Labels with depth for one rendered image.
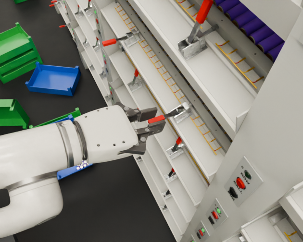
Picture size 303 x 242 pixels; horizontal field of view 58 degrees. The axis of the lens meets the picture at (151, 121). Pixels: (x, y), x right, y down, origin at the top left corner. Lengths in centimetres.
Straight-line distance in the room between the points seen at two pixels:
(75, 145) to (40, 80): 158
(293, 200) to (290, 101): 13
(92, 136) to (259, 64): 29
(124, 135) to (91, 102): 133
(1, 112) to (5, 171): 141
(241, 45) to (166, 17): 16
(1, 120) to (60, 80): 45
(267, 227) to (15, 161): 43
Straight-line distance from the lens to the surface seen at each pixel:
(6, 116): 190
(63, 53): 218
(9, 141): 48
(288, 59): 27
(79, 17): 152
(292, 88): 28
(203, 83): 42
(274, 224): 55
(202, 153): 57
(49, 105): 188
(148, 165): 117
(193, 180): 74
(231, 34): 44
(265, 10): 29
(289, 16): 27
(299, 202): 37
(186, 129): 59
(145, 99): 86
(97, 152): 49
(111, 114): 53
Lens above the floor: 143
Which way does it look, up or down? 57 degrees down
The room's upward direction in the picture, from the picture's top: straight up
